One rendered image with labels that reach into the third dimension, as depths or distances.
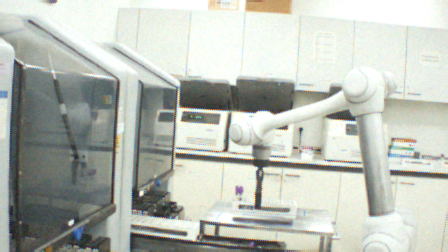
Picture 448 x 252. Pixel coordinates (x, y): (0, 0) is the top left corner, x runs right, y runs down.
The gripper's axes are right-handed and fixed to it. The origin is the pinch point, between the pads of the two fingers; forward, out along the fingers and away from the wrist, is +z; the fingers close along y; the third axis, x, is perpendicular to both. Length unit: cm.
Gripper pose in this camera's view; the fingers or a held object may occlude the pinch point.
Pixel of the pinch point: (257, 201)
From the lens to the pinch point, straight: 219.7
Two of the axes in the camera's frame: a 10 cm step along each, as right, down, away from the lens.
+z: -0.7, 10.0, 0.5
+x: -9.9, -0.7, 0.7
